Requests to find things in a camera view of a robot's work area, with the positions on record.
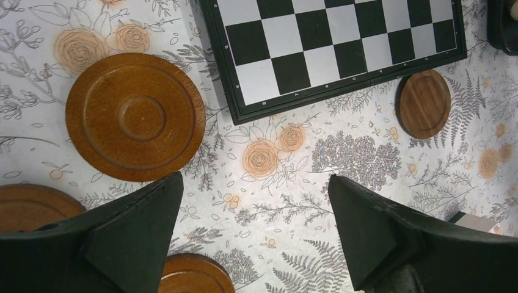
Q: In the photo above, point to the dark walnut coaster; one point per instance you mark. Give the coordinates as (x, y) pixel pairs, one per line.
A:
(423, 104)

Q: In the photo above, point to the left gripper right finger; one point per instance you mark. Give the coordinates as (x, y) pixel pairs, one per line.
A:
(390, 247)

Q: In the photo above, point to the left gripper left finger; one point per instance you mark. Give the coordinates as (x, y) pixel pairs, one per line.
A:
(120, 246)

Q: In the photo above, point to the black cup tray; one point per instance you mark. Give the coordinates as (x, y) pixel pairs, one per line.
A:
(502, 25)

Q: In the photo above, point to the black white chessboard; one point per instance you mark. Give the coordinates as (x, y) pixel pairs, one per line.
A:
(274, 56)

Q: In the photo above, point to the brown wooden ringed coaster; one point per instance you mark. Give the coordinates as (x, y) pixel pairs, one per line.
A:
(189, 272)
(27, 207)
(135, 117)

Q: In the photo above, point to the lego brick model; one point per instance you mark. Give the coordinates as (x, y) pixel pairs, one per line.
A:
(475, 222)

